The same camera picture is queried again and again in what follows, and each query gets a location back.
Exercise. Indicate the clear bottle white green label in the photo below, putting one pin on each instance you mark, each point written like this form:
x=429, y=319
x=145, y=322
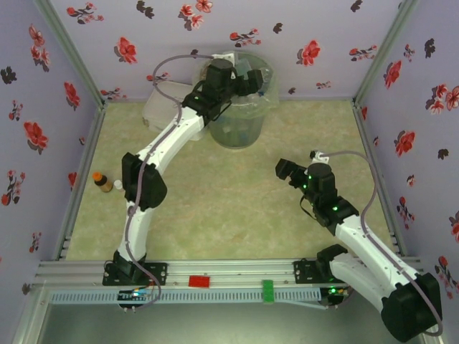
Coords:
x=244, y=68

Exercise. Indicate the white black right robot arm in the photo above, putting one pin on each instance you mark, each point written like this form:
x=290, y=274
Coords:
x=376, y=258

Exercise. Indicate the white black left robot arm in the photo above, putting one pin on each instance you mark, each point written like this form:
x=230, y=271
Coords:
x=172, y=139

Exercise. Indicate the clear plastic bin liner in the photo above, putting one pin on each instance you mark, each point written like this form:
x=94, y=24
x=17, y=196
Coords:
x=269, y=102

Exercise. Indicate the grey translucent plastic bin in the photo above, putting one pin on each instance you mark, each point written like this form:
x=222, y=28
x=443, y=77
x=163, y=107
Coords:
x=235, y=132

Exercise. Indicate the white square lidded container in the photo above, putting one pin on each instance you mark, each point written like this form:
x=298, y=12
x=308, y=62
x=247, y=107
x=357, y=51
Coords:
x=159, y=111

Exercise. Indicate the green rectangular block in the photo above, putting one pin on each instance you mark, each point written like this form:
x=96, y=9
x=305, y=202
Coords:
x=268, y=291

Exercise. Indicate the red rectangular tag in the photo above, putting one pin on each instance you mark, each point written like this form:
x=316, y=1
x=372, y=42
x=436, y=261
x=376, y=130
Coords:
x=199, y=281

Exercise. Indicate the small white capped bottle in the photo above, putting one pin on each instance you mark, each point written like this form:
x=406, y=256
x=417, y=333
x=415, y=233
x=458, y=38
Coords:
x=118, y=185

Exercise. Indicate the grey metal panel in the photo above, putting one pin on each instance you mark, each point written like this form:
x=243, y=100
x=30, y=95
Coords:
x=229, y=322

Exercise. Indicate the brown bottle orange cap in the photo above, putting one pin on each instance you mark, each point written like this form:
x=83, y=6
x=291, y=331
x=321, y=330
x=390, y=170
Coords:
x=102, y=182

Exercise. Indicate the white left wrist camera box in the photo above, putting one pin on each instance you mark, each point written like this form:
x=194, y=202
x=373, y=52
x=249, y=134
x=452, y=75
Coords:
x=227, y=57

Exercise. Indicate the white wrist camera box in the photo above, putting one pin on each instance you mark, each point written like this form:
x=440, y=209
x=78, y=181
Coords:
x=227, y=57
x=317, y=155

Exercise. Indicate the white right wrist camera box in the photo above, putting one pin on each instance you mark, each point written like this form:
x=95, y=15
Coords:
x=317, y=155

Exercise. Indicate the aluminium side frame rail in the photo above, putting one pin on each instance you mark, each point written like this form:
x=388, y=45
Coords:
x=360, y=122
x=95, y=129

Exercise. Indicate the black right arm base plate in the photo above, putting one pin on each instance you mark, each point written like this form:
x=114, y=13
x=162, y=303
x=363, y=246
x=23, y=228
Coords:
x=305, y=270

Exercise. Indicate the aluminium mounting rail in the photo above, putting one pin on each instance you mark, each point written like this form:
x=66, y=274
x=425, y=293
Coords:
x=233, y=268

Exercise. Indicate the aluminium frame post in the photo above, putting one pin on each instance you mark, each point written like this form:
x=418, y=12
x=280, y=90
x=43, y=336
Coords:
x=382, y=53
x=74, y=53

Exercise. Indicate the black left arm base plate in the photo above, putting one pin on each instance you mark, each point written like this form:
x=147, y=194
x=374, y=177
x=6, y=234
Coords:
x=157, y=272

